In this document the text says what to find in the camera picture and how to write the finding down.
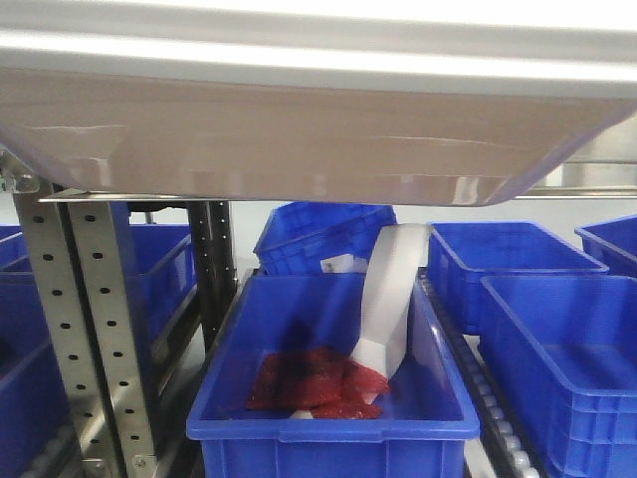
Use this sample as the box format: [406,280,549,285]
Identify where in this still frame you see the blue crate front centre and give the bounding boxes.
[186,274,480,477]

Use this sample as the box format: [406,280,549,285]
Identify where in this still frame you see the pink storage bin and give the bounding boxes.
[1,68,636,206]

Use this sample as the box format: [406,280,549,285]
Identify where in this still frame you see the blue crate far right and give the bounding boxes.
[575,215,637,278]

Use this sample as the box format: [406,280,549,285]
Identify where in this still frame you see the tilted blue crate behind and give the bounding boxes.
[254,201,396,275]

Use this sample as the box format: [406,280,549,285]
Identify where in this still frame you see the blue crate left front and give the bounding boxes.
[1,273,68,477]

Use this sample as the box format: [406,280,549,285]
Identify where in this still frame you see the white roller track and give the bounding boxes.
[422,279,543,477]

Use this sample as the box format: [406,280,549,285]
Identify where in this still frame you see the blue crate front right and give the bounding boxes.
[480,276,636,477]

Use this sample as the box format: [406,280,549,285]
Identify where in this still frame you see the blue crate back right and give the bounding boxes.
[427,221,609,336]

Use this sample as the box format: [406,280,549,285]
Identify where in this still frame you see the blue crate left middle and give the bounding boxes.
[1,224,196,340]

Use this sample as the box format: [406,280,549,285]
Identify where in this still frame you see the red mesh bags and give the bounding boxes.
[246,347,390,419]

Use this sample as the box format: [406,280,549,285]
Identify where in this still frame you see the black perforated upright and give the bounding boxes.
[186,200,238,350]

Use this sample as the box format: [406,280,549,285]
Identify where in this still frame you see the steel perforated shelf upright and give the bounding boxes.
[13,179,160,477]

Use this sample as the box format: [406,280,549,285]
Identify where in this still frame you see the white bin lid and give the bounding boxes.
[1,1,636,100]

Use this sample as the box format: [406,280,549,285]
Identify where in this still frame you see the steel shelf front rail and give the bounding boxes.
[1,147,636,203]

